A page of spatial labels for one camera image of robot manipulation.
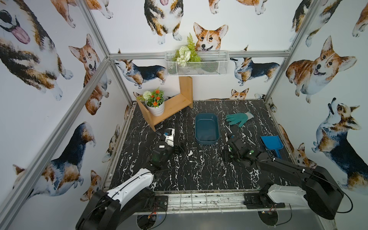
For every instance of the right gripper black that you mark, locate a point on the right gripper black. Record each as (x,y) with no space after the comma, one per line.
(233,145)

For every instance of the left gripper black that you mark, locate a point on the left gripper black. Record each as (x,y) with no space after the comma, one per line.
(175,145)

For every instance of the teal plastic storage box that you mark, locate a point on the teal plastic storage box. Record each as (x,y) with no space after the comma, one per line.
(206,128)

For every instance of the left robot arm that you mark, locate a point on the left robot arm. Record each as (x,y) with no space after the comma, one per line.
(107,210)

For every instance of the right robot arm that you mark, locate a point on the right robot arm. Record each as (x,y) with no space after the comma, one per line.
(310,187)

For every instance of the green work glove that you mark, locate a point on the green work glove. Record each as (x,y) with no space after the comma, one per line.
(239,119)

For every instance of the blue plastic dustpan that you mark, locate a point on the blue plastic dustpan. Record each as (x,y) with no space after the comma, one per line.
(273,143)

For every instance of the white flower pot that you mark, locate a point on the white flower pot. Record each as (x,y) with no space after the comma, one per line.
(156,111)

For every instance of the orange flower plant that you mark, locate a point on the orange flower plant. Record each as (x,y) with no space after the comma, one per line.
(152,98)

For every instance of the wooden shelf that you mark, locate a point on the wooden shelf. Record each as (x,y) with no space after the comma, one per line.
(173,105)

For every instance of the green fern white flowers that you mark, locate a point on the green fern white flowers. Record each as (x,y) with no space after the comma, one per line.
(187,54)

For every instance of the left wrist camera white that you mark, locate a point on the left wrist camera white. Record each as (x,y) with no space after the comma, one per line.
(169,136)

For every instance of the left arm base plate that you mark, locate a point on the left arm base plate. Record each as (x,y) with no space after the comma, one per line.
(153,204)

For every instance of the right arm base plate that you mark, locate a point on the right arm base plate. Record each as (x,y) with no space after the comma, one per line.
(259,201)

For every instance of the white wire basket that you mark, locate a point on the white wire basket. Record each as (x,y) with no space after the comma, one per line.
(211,63)

